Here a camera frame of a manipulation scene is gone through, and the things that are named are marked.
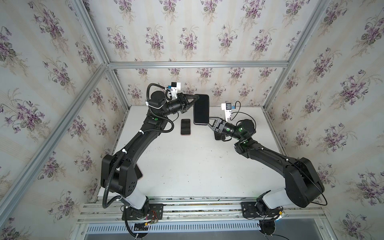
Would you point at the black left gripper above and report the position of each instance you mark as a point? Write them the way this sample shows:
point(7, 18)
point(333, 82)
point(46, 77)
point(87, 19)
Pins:
point(183, 103)

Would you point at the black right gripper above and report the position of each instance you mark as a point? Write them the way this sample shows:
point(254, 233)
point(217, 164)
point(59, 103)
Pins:
point(219, 126)

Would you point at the black phone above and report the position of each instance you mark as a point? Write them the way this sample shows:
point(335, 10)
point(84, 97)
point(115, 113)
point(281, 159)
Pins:
point(202, 110)

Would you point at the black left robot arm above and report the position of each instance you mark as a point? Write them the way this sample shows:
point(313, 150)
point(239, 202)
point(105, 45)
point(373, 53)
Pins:
point(118, 175)

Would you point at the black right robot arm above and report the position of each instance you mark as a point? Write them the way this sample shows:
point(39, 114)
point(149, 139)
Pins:
point(302, 182)

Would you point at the phone in pink case, front left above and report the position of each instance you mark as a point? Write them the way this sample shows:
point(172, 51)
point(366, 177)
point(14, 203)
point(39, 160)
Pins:
point(138, 173)

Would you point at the white vent grille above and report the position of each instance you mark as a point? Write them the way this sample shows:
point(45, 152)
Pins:
point(176, 227)

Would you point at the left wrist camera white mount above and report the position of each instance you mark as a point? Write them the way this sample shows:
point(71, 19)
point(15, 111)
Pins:
point(174, 88)

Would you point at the aluminium frame bar back top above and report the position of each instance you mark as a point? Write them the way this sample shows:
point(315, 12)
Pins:
point(197, 64)

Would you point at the aluminium rail front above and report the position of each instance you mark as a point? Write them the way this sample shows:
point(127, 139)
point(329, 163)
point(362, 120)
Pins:
point(174, 210)

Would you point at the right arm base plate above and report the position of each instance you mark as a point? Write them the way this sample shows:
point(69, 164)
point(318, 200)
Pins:
point(252, 210)

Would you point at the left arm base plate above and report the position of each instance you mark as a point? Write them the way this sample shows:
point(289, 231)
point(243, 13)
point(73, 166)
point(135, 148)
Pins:
point(148, 212)

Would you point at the aluminium frame post back left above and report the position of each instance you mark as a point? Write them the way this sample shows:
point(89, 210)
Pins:
point(99, 50)

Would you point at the aluminium frame post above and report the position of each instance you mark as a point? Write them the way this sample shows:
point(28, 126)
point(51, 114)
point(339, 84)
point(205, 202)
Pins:
point(306, 34)
point(99, 50)

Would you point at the aluminium frame post back right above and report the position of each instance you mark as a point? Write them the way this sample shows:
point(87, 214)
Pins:
point(306, 34)

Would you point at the aluminium frame beam left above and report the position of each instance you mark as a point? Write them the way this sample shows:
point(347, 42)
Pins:
point(24, 180)

